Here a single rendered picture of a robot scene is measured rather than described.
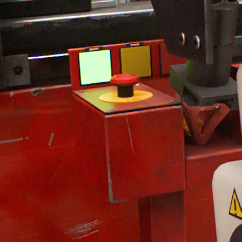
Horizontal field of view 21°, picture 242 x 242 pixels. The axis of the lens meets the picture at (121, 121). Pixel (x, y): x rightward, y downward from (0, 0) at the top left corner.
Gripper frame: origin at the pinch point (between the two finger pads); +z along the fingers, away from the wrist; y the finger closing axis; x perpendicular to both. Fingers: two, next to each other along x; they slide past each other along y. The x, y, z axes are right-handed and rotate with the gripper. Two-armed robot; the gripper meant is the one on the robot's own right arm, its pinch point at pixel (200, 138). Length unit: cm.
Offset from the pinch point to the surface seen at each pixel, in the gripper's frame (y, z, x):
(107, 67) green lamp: 12.8, -6.1, 9.5
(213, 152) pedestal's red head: -4.0, -0.2, -0.1
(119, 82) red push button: 3.4, -8.2, 10.9
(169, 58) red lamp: 13.0, -6.6, -0.3
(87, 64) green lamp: 13.0, -6.8, 12.4
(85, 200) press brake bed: 18.5, 21.1, 10.7
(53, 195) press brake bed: 19.1, 19.3, 16.1
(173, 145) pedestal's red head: -4.0, -2.2, 5.8
